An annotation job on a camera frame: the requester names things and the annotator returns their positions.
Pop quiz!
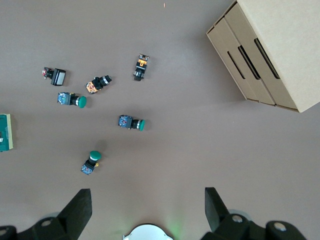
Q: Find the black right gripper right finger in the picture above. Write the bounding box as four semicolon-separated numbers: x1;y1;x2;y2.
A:
201;186;309;240

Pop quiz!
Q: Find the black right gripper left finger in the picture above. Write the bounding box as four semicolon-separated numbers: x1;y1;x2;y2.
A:
0;188;93;240

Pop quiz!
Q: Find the green load switch white handle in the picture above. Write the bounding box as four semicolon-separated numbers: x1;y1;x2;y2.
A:
0;113;13;153

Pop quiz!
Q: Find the green mushroom push button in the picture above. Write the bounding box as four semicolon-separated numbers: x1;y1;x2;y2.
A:
117;114;146;132
80;150;103;176
56;91;88;110

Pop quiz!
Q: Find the brown cardboard slotted box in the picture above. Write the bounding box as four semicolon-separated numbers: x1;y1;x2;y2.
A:
205;0;320;113

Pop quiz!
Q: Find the orange black selector switch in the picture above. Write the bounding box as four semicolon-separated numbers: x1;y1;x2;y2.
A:
131;52;151;82
84;74;113;95

